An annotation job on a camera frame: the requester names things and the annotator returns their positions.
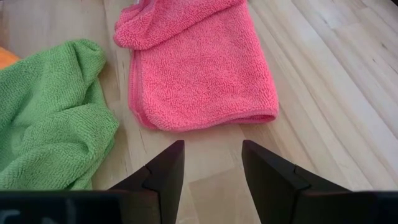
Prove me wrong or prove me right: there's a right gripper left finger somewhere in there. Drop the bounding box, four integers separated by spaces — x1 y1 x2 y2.
0 140 185 224

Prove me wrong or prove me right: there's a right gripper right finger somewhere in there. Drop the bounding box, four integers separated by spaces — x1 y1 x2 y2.
242 139 398 224

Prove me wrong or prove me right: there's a pink microfiber towel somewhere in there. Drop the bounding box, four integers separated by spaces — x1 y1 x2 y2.
113 0 280 133

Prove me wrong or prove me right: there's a green microfiber towel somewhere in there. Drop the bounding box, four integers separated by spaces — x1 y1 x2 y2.
0 39 121 191

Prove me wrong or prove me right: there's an orange microfiber towel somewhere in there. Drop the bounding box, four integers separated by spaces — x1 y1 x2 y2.
0 46 22 71

